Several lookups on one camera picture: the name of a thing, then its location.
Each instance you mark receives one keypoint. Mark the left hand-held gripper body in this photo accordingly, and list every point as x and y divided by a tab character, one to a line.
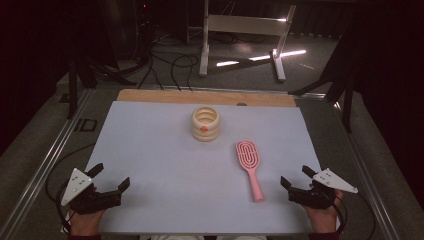
77	183

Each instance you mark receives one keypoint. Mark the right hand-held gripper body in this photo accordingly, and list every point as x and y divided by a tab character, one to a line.
333	181

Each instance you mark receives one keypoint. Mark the pink hairbrush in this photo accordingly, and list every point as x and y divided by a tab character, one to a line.
255	183

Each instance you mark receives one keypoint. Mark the cream ribbed cup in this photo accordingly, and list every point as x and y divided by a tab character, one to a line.
205	131

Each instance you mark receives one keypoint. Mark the person's right hand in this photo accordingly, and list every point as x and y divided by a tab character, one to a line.
323	220

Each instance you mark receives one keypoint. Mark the person's left hand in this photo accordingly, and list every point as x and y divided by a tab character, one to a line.
85	223

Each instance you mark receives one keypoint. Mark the white table mat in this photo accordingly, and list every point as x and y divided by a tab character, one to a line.
186	186

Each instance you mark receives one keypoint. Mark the black tripod stand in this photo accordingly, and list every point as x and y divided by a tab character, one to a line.
347	106
72	90

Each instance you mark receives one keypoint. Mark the black equipment tower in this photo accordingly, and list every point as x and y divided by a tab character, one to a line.
144	30

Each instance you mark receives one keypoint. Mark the white metal stand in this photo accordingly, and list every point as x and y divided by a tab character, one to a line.
245	25

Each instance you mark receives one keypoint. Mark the aluminium floor rail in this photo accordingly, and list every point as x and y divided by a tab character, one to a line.
363	173
43	170

